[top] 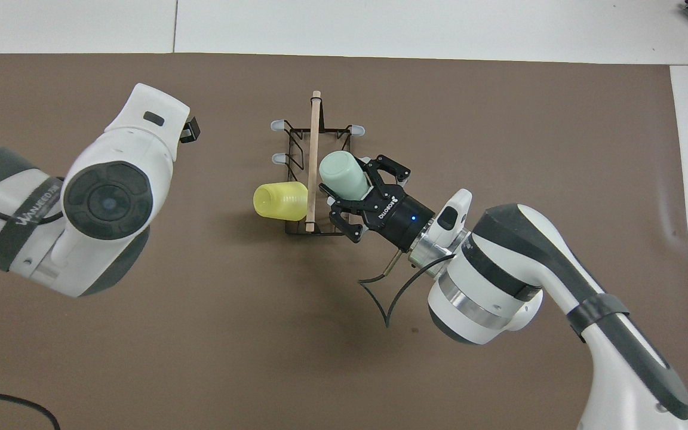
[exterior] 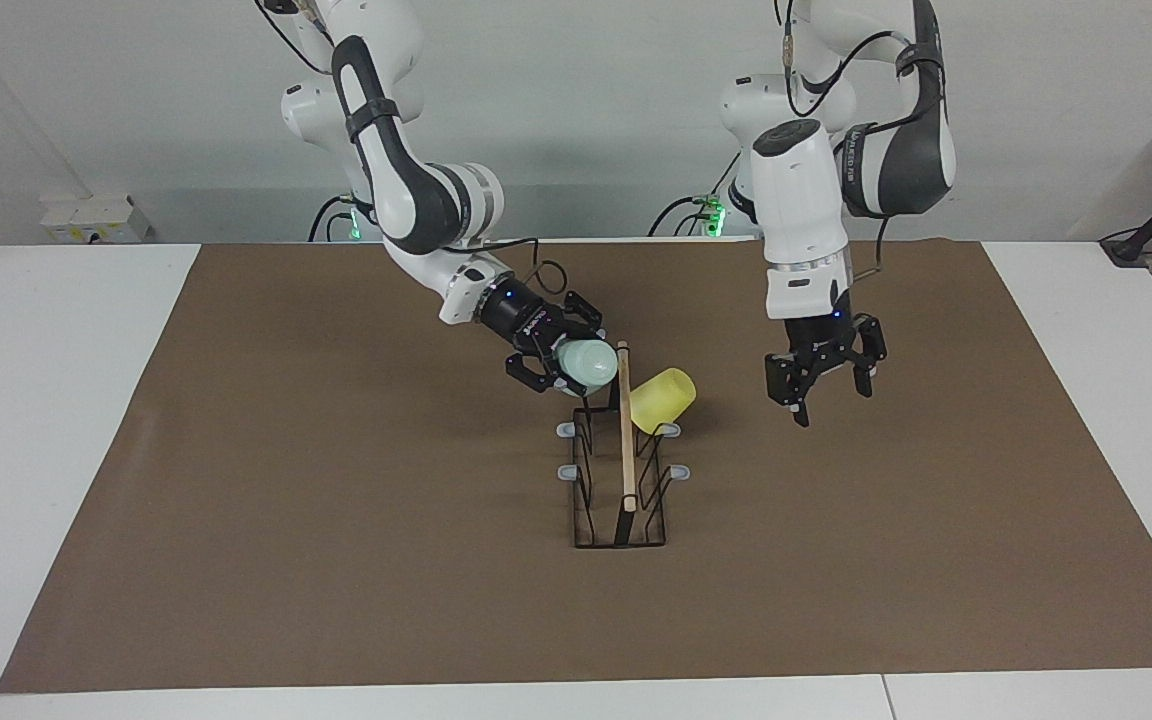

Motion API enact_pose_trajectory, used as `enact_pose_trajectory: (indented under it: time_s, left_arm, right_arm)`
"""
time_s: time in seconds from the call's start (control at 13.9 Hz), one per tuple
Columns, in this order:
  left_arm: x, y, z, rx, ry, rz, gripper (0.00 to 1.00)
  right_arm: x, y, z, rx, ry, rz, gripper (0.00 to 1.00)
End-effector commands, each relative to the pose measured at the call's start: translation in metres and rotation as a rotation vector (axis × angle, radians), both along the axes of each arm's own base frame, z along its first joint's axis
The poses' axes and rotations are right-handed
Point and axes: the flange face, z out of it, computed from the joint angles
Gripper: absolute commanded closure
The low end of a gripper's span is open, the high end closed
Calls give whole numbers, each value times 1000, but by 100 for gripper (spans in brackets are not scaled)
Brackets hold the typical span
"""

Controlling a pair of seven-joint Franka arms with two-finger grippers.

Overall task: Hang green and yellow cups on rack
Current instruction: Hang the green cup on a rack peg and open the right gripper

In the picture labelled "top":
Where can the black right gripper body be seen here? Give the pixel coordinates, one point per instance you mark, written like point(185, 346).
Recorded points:
point(398, 218)

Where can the pale green plastic cup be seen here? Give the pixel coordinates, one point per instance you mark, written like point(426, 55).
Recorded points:
point(344, 173)

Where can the yellow plastic cup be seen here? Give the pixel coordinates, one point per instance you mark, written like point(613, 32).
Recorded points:
point(284, 202)

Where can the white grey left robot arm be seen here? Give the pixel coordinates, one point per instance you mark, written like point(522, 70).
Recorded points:
point(117, 155)

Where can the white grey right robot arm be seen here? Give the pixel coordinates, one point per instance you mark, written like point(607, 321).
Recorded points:
point(499, 263)

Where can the large brown table mat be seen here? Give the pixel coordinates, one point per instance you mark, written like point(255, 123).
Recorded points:
point(230, 346)

